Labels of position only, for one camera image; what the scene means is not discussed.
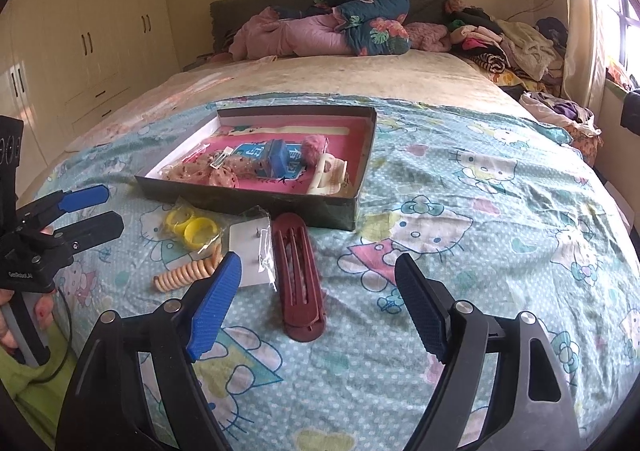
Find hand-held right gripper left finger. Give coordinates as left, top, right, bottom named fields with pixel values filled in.
left=55, top=251, right=243, bottom=451

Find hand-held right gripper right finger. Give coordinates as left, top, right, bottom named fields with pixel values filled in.
left=394, top=252, right=583, bottom=451

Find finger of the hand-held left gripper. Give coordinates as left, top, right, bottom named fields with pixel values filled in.
left=47, top=211, right=125, bottom=253
left=15, top=184, right=111, bottom=227

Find clear packet with white card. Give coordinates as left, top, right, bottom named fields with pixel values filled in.
left=220, top=206, right=278, bottom=289

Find bag of yellow rings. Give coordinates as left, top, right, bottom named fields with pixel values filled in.
left=162, top=201, right=228, bottom=254

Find maroon long hair clip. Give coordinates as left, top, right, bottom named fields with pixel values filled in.
left=270, top=212, right=328, bottom=344

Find dark shallow cardboard box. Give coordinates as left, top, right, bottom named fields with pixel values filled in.
left=135, top=106, right=378, bottom=232

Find polka-dot fabric bow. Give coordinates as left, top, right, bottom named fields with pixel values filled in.
left=161, top=148, right=251, bottom=189

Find cream ribbon bow clip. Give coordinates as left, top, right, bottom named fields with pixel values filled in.
left=192, top=143, right=233, bottom=169

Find small blue box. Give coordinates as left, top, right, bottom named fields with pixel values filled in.
left=262, top=138, right=292, bottom=178

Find cream hair claw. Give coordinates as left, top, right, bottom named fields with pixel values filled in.
left=306, top=154, right=349, bottom=195

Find pink pom-pom hair clip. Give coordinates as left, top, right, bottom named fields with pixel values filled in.
left=289, top=133, right=328, bottom=166

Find person's left hand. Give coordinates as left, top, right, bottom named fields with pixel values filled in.
left=0, top=226, right=58, bottom=349

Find cartoon cat printed blanket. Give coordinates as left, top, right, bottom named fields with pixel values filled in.
left=10, top=96, right=640, bottom=451

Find person's green clothing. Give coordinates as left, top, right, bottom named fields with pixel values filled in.
left=0, top=331, right=78, bottom=451

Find cream built-in wardrobe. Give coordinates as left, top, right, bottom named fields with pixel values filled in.
left=0, top=0, right=181, bottom=172

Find crumpled clothes at bed edge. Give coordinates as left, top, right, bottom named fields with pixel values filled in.
left=517, top=91, right=603, bottom=152

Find beige bed sheet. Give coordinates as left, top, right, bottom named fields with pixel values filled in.
left=165, top=53, right=531, bottom=108

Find grey upholstered headboard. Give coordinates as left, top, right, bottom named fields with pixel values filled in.
left=209, top=0, right=453, bottom=49

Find pink quilt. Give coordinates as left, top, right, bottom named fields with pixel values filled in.
left=227, top=6, right=361, bottom=59

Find pink fuzzy cushion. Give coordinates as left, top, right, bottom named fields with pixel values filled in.
left=405, top=22, right=451, bottom=53

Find pile of mixed clothes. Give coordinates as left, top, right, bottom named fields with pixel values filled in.
left=445, top=0, right=571, bottom=86

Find dark floral quilt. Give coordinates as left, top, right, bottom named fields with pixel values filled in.
left=300, top=0, right=413, bottom=56

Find dark clothes on windowsill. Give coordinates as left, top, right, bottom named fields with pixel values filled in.
left=620, top=88, right=640, bottom=132

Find beige curtain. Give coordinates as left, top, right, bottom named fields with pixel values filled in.
left=557, top=0, right=608, bottom=102

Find window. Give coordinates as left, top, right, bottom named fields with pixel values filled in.
left=575, top=0, right=640, bottom=82

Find wooden spiral hair tie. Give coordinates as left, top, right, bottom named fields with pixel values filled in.
left=152, top=243, right=224, bottom=292

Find black cable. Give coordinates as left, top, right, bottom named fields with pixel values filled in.
left=30, top=281, right=74, bottom=383

